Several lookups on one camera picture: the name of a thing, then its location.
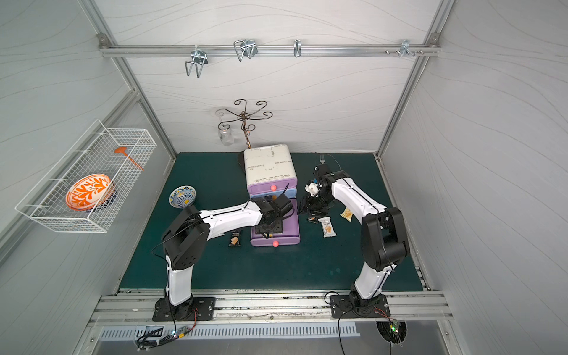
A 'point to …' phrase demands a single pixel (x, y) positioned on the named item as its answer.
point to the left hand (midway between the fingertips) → (275, 229)
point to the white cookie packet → (328, 230)
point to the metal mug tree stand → (246, 118)
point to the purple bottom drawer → (291, 231)
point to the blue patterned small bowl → (182, 196)
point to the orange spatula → (122, 149)
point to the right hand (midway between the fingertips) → (304, 212)
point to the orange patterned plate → (87, 191)
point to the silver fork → (322, 158)
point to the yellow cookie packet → (347, 214)
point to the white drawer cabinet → (269, 169)
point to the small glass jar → (226, 136)
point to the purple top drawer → (273, 186)
